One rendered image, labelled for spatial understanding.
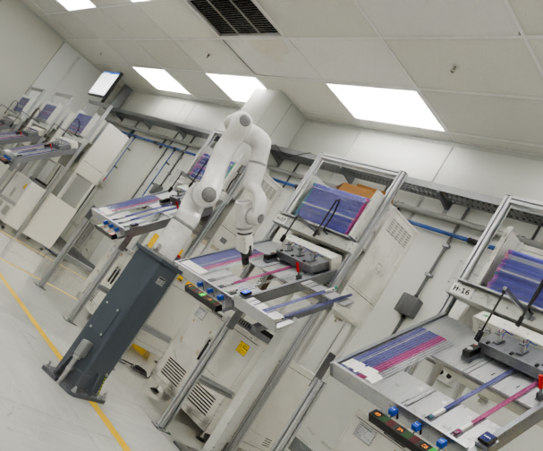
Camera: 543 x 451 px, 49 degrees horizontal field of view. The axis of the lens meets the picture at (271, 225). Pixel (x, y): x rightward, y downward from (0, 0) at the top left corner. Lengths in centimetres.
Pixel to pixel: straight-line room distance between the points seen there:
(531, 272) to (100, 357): 194
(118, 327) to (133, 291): 17
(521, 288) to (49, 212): 586
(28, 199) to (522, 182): 529
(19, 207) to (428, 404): 590
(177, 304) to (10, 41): 764
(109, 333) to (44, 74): 913
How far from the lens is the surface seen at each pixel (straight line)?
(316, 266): 340
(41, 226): 759
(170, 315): 469
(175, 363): 373
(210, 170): 284
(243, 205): 290
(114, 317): 279
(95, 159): 762
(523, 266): 289
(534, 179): 510
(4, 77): 1146
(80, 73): 1180
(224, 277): 339
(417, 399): 238
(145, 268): 279
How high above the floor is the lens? 70
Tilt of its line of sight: 8 degrees up
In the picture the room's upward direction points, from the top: 33 degrees clockwise
